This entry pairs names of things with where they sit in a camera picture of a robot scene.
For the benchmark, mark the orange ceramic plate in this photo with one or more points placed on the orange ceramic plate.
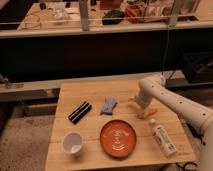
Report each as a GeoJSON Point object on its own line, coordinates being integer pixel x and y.
{"type": "Point", "coordinates": [118, 139]}

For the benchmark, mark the metal post left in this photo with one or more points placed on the metal post left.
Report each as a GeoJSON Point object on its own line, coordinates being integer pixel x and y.
{"type": "Point", "coordinates": [83, 8]}

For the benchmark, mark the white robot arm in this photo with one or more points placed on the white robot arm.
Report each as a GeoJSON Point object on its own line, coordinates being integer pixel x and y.
{"type": "Point", "coordinates": [197, 115]}

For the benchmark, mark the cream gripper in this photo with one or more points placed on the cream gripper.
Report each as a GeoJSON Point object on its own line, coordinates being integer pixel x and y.
{"type": "Point", "coordinates": [141, 109]}

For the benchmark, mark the orange tool on shelf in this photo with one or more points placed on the orange tool on shelf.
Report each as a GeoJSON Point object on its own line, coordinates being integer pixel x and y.
{"type": "Point", "coordinates": [135, 13]}

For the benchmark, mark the black rectangular block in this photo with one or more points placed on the black rectangular block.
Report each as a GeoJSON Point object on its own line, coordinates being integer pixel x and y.
{"type": "Point", "coordinates": [80, 112]}

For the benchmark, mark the blue cloth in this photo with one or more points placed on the blue cloth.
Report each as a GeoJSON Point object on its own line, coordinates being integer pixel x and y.
{"type": "Point", "coordinates": [108, 106]}

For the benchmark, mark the orange pepper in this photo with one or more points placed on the orange pepper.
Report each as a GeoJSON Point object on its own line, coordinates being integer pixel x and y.
{"type": "Point", "coordinates": [146, 113]}

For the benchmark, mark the black bag on shelf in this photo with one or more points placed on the black bag on shelf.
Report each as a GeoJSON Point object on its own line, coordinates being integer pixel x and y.
{"type": "Point", "coordinates": [113, 17]}

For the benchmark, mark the metal post right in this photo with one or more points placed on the metal post right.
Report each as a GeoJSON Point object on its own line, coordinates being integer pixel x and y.
{"type": "Point", "coordinates": [174, 13]}

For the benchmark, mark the metal post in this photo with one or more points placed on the metal post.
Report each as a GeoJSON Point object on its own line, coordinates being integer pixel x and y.
{"type": "Point", "coordinates": [174, 13]}
{"type": "Point", "coordinates": [83, 8]}

